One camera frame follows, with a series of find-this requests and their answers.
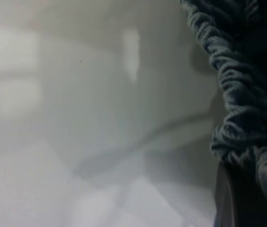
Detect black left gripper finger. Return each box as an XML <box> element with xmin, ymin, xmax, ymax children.
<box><xmin>214</xmin><ymin>162</ymin><xmax>250</xmax><ymax>227</ymax></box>

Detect blue denim jeans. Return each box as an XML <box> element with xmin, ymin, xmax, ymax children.
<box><xmin>179</xmin><ymin>0</ymin><xmax>267</xmax><ymax>191</ymax></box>

